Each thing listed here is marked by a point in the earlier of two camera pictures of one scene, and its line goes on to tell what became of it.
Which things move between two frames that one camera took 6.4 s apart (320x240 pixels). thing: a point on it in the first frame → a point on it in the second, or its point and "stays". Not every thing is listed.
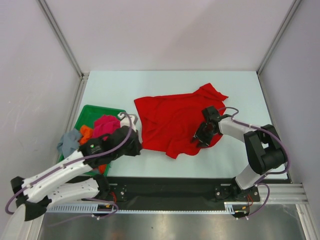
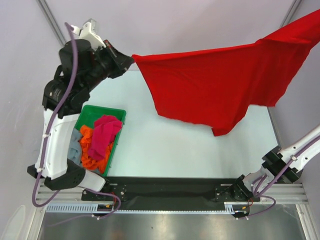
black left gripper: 137,147 → 120,62
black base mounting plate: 141,190 stays
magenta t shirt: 104,125 stays
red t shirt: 169,123 → 211,87
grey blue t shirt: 69,143 stays
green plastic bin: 87,117 stays
